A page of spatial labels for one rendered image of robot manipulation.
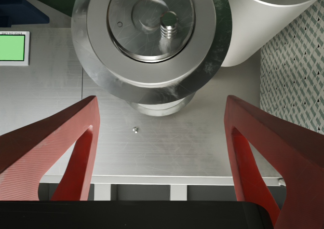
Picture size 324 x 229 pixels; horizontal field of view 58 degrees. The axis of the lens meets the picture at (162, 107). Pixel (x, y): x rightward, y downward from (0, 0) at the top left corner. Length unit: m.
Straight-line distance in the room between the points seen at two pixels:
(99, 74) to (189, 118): 0.34
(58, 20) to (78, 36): 3.43
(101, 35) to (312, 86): 0.23
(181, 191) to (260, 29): 0.37
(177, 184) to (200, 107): 0.16
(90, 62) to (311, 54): 0.24
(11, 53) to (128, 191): 0.38
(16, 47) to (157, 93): 0.45
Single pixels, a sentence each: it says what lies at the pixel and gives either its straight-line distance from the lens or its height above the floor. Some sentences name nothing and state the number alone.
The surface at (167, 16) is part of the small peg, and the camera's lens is 0.23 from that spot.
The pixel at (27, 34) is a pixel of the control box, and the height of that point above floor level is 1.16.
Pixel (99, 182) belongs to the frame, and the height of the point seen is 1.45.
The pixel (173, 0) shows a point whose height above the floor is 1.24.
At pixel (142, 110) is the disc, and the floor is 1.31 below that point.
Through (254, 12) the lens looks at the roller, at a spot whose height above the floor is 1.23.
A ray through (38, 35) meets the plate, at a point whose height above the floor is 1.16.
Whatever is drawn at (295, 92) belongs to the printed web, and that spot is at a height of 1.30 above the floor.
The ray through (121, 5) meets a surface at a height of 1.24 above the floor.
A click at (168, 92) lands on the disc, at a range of 0.26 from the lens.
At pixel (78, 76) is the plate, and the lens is 0.62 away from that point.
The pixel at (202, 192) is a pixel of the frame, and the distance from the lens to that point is 0.68.
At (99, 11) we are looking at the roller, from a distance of 0.28.
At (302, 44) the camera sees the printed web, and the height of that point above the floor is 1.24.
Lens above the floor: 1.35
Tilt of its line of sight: 4 degrees down
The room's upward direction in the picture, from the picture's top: 179 degrees counter-clockwise
